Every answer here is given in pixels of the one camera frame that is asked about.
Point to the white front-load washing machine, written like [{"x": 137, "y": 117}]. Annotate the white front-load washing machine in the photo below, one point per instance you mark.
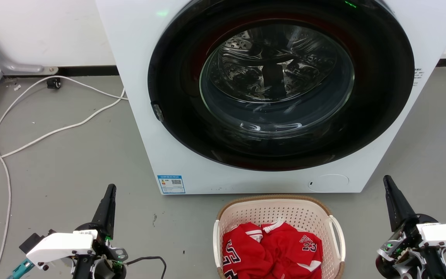
[{"x": 141, "y": 131}]

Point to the red jersey large black numerals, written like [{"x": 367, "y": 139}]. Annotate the red jersey large black numerals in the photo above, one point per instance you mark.
[{"x": 242, "y": 252}]

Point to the round white filter cover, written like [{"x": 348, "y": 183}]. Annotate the round white filter cover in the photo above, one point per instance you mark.
[{"x": 329, "y": 183}]

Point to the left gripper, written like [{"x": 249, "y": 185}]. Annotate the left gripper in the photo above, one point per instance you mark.
[{"x": 108, "y": 255}]

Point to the small black floor clip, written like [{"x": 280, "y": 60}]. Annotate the small black floor clip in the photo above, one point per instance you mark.
[{"x": 53, "y": 83}]

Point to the small printed warning sticker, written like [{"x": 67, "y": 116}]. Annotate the small printed warning sticker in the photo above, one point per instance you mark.
[{"x": 418, "y": 75}]

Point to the black round washer door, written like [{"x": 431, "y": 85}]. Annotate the black round washer door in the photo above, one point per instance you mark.
[{"x": 176, "y": 77}]

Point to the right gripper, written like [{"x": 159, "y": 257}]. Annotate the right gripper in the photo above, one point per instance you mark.
[{"x": 405, "y": 252}]

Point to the blue energy label sticker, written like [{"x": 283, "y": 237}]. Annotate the blue energy label sticker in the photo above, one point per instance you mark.
[{"x": 171, "y": 184}]

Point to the grey drain pipe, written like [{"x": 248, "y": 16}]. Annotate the grey drain pipe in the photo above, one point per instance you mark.
[{"x": 21, "y": 68}]

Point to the cream plastic laundry basket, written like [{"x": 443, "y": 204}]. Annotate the cream plastic laundry basket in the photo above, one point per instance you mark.
[{"x": 285, "y": 211}]

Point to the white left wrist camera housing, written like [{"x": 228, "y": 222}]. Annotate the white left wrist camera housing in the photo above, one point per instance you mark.
[{"x": 60, "y": 245}]

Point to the red jersey number 23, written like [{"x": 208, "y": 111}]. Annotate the red jersey number 23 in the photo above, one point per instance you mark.
[{"x": 292, "y": 248}]

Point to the steel washing drum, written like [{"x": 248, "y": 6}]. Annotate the steel washing drum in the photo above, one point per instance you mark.
[{"x": 246, "y": 62}]

